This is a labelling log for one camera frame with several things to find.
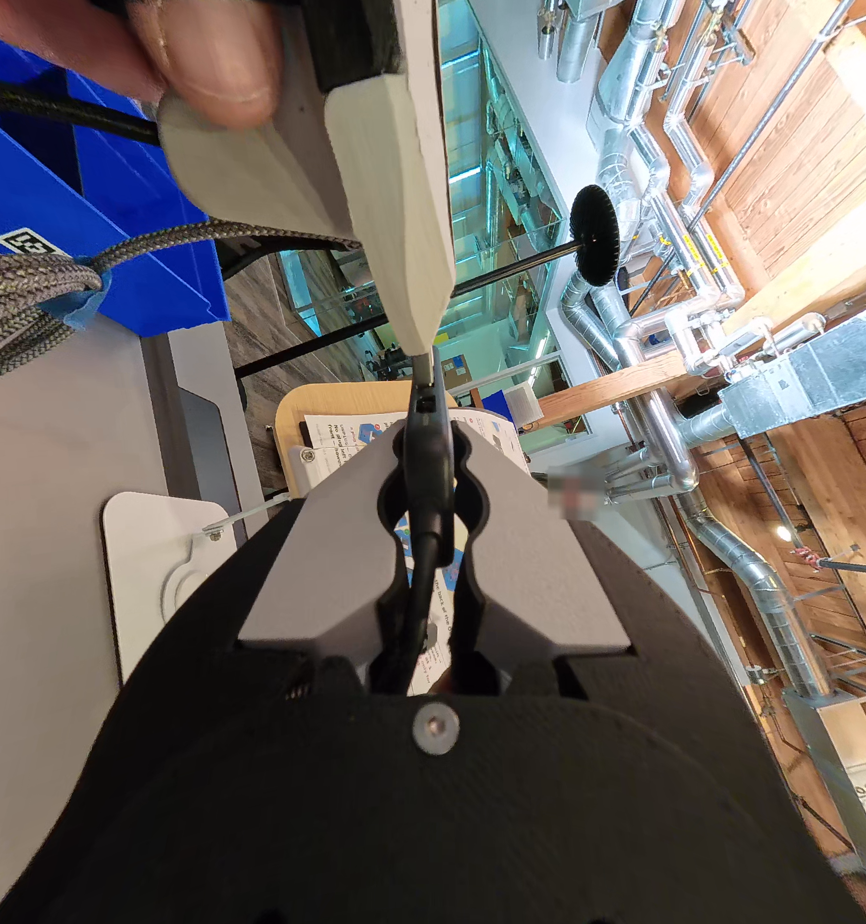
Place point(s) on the printed instruction sheet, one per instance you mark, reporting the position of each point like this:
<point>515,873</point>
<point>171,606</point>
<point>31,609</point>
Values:
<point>332,433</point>

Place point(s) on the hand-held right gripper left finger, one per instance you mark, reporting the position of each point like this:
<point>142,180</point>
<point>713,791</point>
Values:
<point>317,570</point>

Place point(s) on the black floor lamp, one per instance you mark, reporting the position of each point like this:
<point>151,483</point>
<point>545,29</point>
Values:
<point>595,234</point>

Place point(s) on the rectangular metal duct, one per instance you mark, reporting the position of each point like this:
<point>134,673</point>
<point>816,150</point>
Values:
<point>801,375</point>

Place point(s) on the blue plastic bin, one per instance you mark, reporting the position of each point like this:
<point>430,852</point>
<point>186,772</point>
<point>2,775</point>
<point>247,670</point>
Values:
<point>504,404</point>
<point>151,289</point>

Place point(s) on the silver duct pipes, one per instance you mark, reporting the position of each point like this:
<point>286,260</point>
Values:
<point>649,216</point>

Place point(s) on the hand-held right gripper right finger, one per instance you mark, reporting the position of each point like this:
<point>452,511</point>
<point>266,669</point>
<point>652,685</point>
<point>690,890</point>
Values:
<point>548,577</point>

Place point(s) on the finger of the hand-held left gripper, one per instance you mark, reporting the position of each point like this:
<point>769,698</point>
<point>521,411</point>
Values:
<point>404,216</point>
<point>260,180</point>

